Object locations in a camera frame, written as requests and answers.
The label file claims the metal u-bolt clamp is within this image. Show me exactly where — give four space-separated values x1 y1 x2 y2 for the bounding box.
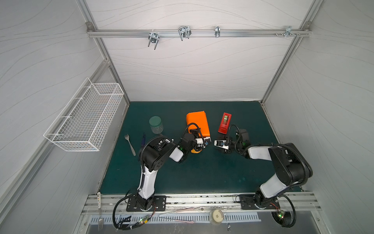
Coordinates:
148 32 160 50
178 26 191 41

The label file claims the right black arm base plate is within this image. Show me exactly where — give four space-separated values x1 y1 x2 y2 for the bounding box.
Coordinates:
237 193 281 210

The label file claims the left black base cable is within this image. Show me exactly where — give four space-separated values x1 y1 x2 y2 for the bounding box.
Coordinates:
112 192 155 231

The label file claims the right black base cable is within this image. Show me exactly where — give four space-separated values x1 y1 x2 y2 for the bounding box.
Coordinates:
271 194 297 228

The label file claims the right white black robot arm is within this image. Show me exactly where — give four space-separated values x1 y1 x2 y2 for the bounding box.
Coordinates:
214 129 313 209

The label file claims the middle metal u-bolt clamp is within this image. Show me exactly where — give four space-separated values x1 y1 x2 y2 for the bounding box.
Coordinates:
178 26 191 41

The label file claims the white slotted vent strip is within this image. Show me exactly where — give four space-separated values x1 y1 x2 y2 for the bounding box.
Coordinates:
89 213 261 225

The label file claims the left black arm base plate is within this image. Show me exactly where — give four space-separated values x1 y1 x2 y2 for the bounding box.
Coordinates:
126 195 166 212

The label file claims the small metal bracket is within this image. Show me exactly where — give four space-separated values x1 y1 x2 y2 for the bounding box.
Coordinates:
215 26 221 38

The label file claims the silver metal fork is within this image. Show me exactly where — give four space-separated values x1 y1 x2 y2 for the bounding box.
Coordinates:
125 134 136 156

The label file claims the orange wrapping paper sheet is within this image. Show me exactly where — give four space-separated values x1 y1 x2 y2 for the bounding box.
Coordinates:
186 111 210 154

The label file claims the right metal bolt clamp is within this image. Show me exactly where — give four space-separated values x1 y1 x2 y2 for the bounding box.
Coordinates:
275 26 300 38

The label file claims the red tape dispenser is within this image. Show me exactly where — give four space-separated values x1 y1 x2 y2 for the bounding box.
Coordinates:
218 113 232 134

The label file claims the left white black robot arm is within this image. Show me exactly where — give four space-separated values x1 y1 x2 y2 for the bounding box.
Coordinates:
137 133 197 203

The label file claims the white wire basket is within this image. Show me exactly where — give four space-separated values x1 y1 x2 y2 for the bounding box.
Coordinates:
43 78 124 152

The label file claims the black base cable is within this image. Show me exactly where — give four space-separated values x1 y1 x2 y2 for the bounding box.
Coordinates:
271 194 297 228
112 192 155 231

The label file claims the fork hanging at front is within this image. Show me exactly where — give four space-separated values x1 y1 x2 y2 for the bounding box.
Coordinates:
98 208 104 232

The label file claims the aluminium crossbar rail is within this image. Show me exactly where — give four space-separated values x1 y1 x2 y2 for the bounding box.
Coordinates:
87 28 312 38

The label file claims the left metal u-bolt clamp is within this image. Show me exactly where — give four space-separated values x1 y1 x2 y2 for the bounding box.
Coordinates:
148 32 160 50

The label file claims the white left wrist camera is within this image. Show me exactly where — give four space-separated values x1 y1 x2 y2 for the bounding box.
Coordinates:
196 137 211 147

